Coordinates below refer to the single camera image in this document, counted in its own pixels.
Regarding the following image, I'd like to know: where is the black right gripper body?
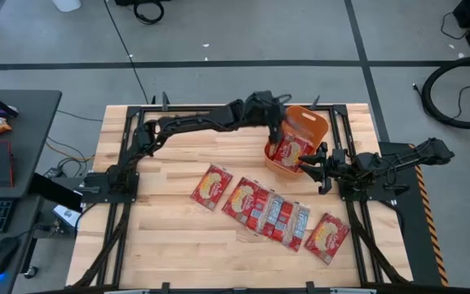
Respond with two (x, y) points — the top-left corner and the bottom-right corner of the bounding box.
(318, 141), (351, 196)

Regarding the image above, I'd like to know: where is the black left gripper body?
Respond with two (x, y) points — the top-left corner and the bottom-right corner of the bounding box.
(247, 91), (289, 126)

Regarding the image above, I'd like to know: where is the orange plastic basket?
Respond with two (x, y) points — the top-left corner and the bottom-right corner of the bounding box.
(264, 105), (330, 180)

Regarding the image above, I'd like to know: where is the black platform with hazard stripe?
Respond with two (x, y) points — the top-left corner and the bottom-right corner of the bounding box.
(377, 140), (450, 287)

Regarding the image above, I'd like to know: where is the small white box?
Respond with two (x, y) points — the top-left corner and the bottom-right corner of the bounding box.
(52, 203), (82, 228)

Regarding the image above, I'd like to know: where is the black box under desk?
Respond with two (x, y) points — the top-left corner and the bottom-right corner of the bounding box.
(29, 172), (84, 212)

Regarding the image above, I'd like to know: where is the dark grey desk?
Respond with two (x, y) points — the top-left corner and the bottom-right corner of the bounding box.
(0, 89), (63, 294)

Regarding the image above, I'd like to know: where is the black computer mouse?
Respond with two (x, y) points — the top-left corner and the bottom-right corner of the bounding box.
(0, 236), (20, 278)

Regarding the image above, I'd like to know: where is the black aluminium table frame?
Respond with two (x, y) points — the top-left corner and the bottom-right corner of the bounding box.
(71, 92), (411, 291)

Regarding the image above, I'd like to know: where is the large black hose ring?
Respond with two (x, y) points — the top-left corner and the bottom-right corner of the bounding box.
(421, 54), (470, 130)

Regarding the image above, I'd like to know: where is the black coiled cable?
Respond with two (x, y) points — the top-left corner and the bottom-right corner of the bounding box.
(132, 0), (166, 25)

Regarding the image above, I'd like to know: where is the long black floor cable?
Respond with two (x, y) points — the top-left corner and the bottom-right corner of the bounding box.
(103, 0), (150, 105)

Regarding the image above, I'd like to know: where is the thin black floor cable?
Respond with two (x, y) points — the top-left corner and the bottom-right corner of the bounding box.
(55, 109), (104, 123)

